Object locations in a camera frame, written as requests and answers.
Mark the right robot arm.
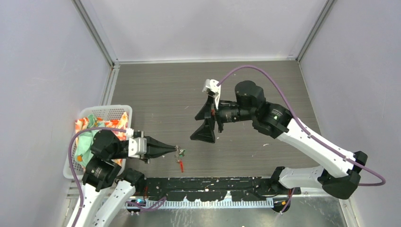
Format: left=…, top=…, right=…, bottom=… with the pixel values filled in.
left=190, top=79, right=367, bottom=200

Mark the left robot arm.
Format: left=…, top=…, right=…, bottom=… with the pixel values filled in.
left=68, top=127, right=181, bottom=227

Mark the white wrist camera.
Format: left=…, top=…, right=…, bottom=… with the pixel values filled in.
left=202, top=79, right=221, bottom=109
left=125, top=128, right=147, bottom=158

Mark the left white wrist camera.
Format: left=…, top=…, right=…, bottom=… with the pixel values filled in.
left=125, top=128, right=147, bottom=158

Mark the green tagged key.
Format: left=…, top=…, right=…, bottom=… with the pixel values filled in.
left=179, top=149, right=186, bottom=157

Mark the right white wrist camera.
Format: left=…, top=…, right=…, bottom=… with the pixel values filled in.
left=202, top=79, right=221, bottom=109

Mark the colourful patterned cloth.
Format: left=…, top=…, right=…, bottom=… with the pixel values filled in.
left=74, top=112, right=129, bottom=168

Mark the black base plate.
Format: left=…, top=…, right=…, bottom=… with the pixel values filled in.
left=133, top=176, right=292, bottom=201

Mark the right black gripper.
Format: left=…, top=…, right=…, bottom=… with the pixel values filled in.
left=191, top=93, right=255, bottom=142

